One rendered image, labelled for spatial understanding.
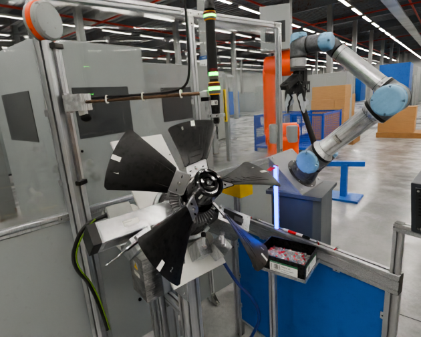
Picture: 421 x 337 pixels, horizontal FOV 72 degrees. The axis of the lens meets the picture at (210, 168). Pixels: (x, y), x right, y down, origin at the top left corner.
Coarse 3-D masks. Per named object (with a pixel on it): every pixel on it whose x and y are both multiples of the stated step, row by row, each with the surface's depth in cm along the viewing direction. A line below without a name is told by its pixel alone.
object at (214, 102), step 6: (204, 0) 102; (210, 0) 101; (204, 6) 102; (210, 6) 101; (210, 96) 109; (216, 96) 108; (210, 102) 110; (216, 102) 109; (216, 108) 109; (216, 120) 111
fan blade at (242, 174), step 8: (240, 168) 132; (248, 168) 132; (256, 168) 133; (232, 176) 125; (240, 176) 124; (248, 176) 124; (256, 176) 125; (264, 176) 127; (272, 176) 129; (240, 184) 116; (248, 184) 118; (256, 184) 119; (264, 184) 120; (272, 184) 122
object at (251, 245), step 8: (232, 224) 105; (240, 232) 105; (240, 240) 101; (248, 240) 106; (256, 240) 116; (248, 248) 101; (256, 248) 107; (264, 248) 114; (256, 256) 102; (256, 264) 99; (264, 264) 103
